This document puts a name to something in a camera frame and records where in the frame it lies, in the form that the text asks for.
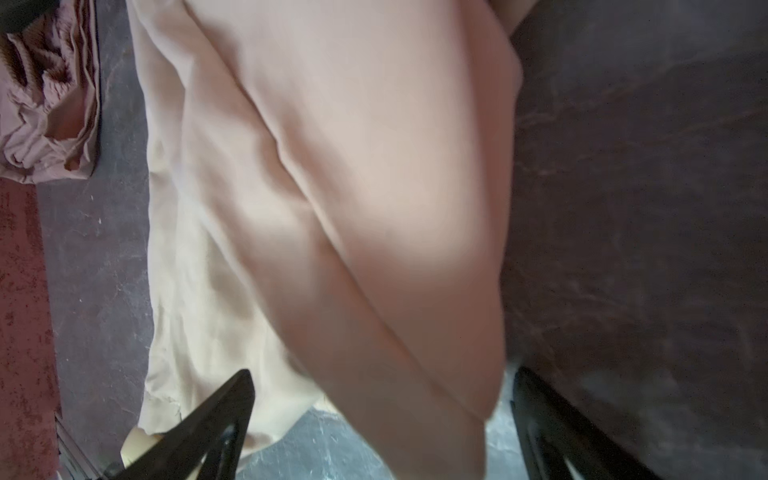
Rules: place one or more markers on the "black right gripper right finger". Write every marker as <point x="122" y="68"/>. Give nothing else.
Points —
<point x="557" y="441"/>

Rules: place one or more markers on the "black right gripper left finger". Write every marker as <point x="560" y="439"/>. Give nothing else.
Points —
<point x="205" y="445"/>

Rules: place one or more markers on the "beige shorts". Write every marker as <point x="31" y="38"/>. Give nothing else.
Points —
<point x="329" y="190"/>

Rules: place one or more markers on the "pink shorts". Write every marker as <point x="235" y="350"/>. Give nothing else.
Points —
<point x="50" y="90"/>

